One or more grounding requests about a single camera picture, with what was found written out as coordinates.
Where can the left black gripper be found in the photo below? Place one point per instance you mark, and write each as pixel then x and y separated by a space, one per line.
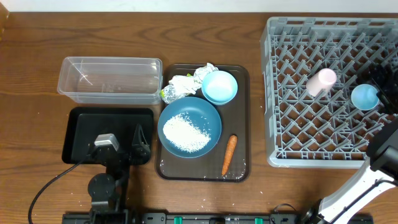
pixel 144 153

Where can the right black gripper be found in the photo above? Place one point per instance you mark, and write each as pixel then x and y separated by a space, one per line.
pixel 379 71

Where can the light blue cup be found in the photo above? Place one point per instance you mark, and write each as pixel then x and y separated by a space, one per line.
pixel 364 97

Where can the pile of white rice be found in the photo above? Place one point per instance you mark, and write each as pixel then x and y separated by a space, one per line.
pixel 184 135

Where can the dark blue plate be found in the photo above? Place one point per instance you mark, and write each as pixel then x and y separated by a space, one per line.
pixel 202 114

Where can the pink white cup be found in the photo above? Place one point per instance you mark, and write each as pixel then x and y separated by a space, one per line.
pixel 323 80

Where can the light blue bowl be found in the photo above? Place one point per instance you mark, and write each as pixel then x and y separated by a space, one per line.
pixel 219 87

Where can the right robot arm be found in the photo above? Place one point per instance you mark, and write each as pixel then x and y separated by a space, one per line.
pixel 378 173

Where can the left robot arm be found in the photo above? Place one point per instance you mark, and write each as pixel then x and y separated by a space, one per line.
pixel 108 190

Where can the grey dishwasher rack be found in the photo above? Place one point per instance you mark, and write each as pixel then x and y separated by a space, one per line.
pixel 323 131

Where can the black plastic tray bin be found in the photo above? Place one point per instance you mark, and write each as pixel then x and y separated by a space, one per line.
pixel 86 123

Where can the brown serving tray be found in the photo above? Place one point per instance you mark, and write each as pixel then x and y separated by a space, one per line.
pixel 235 120

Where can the crumpled foil wrapper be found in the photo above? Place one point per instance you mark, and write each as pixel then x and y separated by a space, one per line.
pixel 179 87

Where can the clear plastic bin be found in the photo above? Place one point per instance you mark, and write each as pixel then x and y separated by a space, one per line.
pixel 111 80

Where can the orange carrot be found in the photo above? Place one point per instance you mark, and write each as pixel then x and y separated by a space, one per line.
pixel 231 145

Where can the crumpled white paper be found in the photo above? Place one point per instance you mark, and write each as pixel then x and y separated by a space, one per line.
pixel 202 72

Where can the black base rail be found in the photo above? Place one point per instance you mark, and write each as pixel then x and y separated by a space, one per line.
pixel 162 218

